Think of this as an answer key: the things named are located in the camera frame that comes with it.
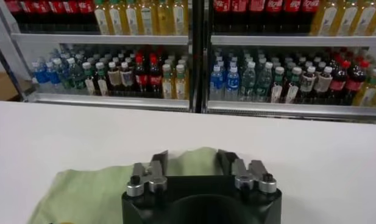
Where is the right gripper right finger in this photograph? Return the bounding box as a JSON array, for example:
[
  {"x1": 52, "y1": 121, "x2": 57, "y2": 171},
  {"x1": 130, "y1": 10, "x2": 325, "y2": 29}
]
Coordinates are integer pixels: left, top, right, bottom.
[{"x1": 216, "y1": 149, "x2": 277, "y2": 194}]

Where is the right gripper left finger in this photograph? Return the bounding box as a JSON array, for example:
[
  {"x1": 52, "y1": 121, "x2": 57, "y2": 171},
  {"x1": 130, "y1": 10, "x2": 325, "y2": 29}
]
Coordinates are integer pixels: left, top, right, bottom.
[{"x1": 126, "y1": 150, "x2": 169, "y2": 198}]

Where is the light green printed t-shirt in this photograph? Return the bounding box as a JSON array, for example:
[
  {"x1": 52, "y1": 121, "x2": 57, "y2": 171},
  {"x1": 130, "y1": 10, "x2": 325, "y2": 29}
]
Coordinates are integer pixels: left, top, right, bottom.
[{"x1": 27, "y1": 147, "x2": 225, "y2": 224}]

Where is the blue label water bottle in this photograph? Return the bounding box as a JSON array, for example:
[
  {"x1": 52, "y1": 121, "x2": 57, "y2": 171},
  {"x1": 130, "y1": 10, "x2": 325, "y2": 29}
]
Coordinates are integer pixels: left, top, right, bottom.
[
  {"x1": 225, "y1": 66, "x2": 241, "y2": 102},
  {"x1": 46, "y1": 61, "x2": 63, "y2": 92},
  {"x1": 31, "y1": 60, "x2": 50, "y2": 92},
  {"x1": 209, "y1": 65, "x2": 225, "y2": 101}
]

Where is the green label water bottle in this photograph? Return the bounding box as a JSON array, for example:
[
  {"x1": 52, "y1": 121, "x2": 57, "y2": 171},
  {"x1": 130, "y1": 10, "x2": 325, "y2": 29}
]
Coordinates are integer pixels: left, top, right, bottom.
[
  {"x1": 55, "y1": 57, "x2": 69, "y2": 91},
  {"x1": 241, "y1": 61, "x2": 257, "y2": 103},
  {"x1": 66, "y1": 57, "x2": 85, "y2": 91},
  {"x1": 256, "y1": 61, "x2": 274, "y2": 103}
]

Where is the red cap cola bottle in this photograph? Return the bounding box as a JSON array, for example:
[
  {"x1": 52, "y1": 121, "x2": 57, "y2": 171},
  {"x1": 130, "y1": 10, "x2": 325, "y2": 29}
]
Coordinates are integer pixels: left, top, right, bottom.
[
  {"x1": 133, "y1": 54, "x2": 149, "y2": 98},
  {"x1": 147, "y1": 54, "x2": 163, "y2": 99},
  {"x1": 299, "y1": 0, "x2": 316, "y2": 33},
  {"x1": 344, "y1": 60, "x2": 371, "y2": 107},
  {"x1": 63, "y1": 0, "x2": 79, "y2": 31},
  {"x1": 49, "y1": 0, "x2": 65, "y2": 31},
  {"x1": 212, "y1": 0, "x2": 232, "y2": 34},
  {"x1": 282, "y1": 0, "x2": 301, "y2": 34},
  {"x1": 230, "y1": 0, "x2": 249, "y2": 34},
  {"x1": 20, "y1": 0, "x2": 36, "y2": 31},
  {"x1": 327, "y1": 60, "x2": 352, "y2": 106},
  {"x1": 77, "y1": 0, "x2": 96, "y2": 31},
  {"x1": 4, "y1": 0, "x2": 23, "y2": 31},
  {"x1": 264, "y1": 0, "x2": 283, "y2": 34},
  {"x1": 247, "y1": 0, "x2": 266, "y2": 34},
  {"x1": 34, "y1": 0, "x2": 51, "y2": 31}
]

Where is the cream label dark drink bottle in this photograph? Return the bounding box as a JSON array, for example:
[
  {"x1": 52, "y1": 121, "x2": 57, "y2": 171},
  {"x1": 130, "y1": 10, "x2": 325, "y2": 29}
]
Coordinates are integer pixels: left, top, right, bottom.
[
  {"x1": 119, "y1": 61, "x2": 134, "y2": 97},
  {"x1": 314, "y1": 66, "x2": 333, "y2": 105},
  {"x1": 299, "y1": 66, "x2": 317, "y2": 104},
  {"x1": 107, "y1": 61, "x2": 121, "y2": 97}
]

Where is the brown cardboard box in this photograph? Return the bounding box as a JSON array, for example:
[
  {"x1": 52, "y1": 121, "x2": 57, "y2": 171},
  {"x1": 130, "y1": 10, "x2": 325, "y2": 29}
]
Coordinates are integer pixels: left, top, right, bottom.
[{"x1": 0, "y1": 71, "x2": 24, "y2": 102}]

